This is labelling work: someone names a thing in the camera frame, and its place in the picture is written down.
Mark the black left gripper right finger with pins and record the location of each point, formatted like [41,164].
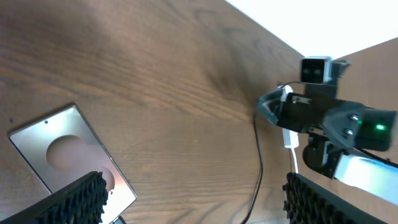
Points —
[308,203]

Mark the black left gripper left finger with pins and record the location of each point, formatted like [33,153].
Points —
[82,201]

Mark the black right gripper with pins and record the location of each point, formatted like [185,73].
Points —
[317,108]

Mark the silver Galaxy smartphone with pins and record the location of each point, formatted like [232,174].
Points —
[62,147]

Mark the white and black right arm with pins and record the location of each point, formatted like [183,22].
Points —
[358,166]

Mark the white power strip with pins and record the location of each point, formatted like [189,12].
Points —
[290,137]

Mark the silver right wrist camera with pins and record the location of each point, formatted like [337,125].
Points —
[316,69]

